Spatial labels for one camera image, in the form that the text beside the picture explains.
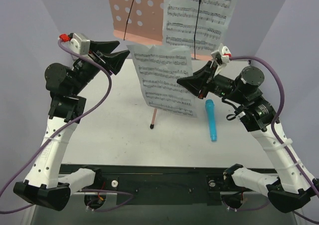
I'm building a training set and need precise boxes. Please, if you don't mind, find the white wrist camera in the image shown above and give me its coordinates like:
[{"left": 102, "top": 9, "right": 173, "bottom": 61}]
[
  {"left": 59, "top": 33, "right": 90, "bottom": 56},
  {"left": 211, "top": 43, "right": 232, "bottom": 77}
]

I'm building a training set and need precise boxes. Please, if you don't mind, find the pink perforated music stand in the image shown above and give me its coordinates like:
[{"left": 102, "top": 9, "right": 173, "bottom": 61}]
[{"left": 105, "top": 0, "right": 216, "bottom": 130}]

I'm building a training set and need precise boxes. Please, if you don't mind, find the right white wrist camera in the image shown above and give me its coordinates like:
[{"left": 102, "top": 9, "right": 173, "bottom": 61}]
[{"left": 211, "top": 43, "right": 232, "bottom": 77}]

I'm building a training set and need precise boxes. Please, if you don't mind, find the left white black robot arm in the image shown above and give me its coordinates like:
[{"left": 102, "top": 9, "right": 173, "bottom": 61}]
[{"left": 13, "top": 39, "right": 130, "bottom": 211}]

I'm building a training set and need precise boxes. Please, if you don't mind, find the blue toy microphone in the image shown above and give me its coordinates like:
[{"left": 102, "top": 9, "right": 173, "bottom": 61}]
[{"left": 205, "top": 99, "right": 217, "bottom": 142}]

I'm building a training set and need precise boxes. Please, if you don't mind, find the sheet music page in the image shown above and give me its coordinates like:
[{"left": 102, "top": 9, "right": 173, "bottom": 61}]
[
  {"left": 127, "top": 44, "right": 197, "bottom": 117},
  {"left": 162, "top": 0, "right": 238, "bottom": 60}
]

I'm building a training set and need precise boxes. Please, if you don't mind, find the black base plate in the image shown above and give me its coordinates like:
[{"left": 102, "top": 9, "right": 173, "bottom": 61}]
[{"left": 59, "top": 164, "right": 279, "bottom": 207}]

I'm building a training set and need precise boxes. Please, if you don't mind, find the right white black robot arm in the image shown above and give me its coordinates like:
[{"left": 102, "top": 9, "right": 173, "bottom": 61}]
[{"left": 177, "top": 61, "right": 319, "bottom": 213}]

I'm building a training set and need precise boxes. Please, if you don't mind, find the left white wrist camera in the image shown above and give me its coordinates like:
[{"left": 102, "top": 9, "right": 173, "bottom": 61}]
[{"left": 59, "top": 33, "right": 90, "bottom": 56}]

